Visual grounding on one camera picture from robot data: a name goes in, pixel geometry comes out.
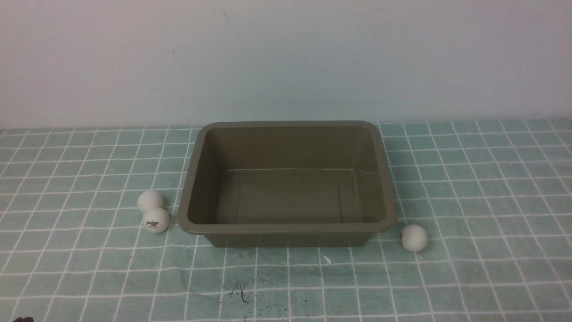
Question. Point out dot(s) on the olive green plastic bin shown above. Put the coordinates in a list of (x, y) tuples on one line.
[(288, 184)]

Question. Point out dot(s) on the white ping-pong ball with logo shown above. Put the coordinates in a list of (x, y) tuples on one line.
[(156, 220)]

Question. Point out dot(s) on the green checkered tablecloth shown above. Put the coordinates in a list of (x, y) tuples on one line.
[(494, 197)]

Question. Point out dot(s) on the plain white ping-pong ball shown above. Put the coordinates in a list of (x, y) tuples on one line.
[(149, 200)]

